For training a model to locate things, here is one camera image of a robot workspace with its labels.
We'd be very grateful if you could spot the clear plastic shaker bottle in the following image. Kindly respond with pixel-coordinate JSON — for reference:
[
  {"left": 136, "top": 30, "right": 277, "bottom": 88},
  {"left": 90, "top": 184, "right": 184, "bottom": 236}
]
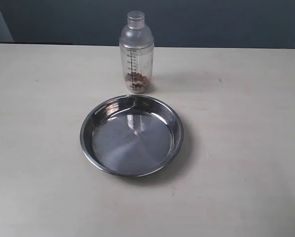
[{"left": 119, "top": 10, "right": 154, "bottom": 94}]

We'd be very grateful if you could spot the round stainless steel tray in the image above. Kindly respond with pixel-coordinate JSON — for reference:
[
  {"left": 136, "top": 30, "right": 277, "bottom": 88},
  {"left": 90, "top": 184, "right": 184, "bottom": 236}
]
[{"left": 79, "top": 94, "right": 184, "bottom": 177}]

